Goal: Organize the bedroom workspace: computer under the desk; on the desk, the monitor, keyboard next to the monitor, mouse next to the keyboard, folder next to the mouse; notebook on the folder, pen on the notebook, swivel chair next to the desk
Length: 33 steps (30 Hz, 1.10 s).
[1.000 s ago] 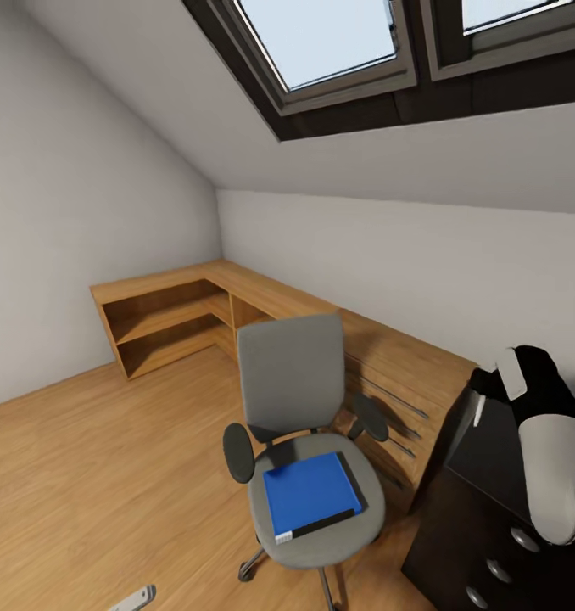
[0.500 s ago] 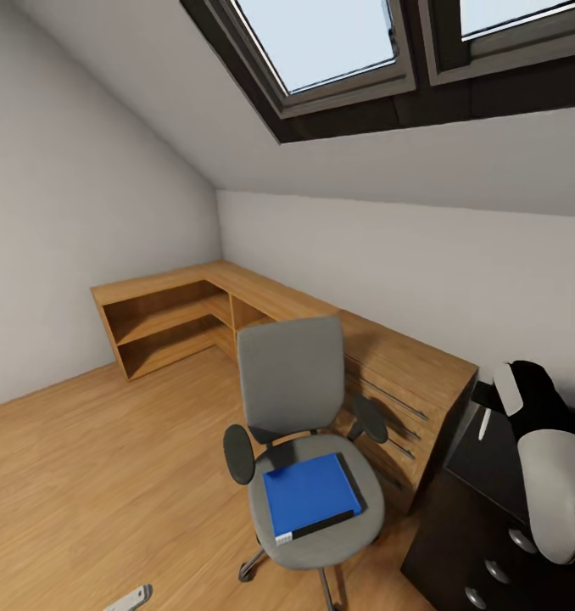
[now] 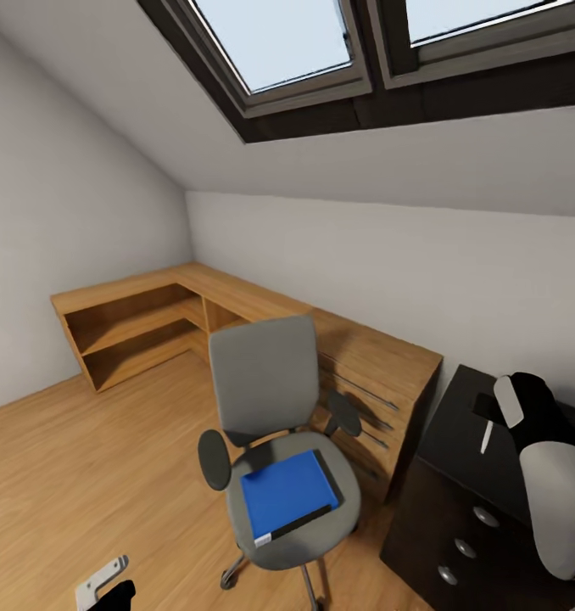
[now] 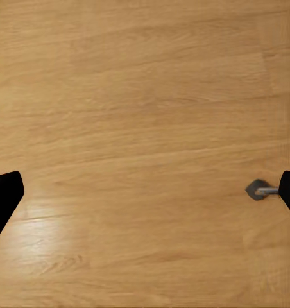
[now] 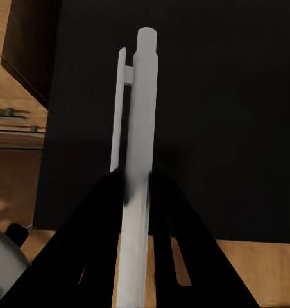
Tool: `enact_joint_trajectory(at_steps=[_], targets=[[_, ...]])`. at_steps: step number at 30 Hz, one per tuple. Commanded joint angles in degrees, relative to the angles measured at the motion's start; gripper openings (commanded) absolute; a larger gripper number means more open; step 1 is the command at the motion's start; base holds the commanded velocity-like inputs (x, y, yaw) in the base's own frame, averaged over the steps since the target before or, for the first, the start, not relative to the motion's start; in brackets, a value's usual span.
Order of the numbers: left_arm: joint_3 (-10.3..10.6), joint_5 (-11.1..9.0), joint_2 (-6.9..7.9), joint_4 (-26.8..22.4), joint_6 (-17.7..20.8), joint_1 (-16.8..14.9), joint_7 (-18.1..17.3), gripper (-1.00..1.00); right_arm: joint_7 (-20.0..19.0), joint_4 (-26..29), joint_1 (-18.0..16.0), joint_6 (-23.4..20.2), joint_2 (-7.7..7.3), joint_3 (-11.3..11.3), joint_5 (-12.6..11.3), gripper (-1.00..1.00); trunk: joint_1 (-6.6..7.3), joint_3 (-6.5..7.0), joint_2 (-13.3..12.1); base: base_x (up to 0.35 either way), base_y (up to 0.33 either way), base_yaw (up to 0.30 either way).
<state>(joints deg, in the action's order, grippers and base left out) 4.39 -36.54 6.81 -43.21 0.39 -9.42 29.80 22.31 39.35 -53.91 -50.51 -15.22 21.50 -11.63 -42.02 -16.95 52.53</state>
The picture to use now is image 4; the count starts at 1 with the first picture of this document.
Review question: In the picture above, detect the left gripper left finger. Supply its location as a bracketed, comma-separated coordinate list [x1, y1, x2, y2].
[0, 171, 24, 233]

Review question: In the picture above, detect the swivel chair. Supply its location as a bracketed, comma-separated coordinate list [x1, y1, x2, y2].
[245, 179, 280, 201]

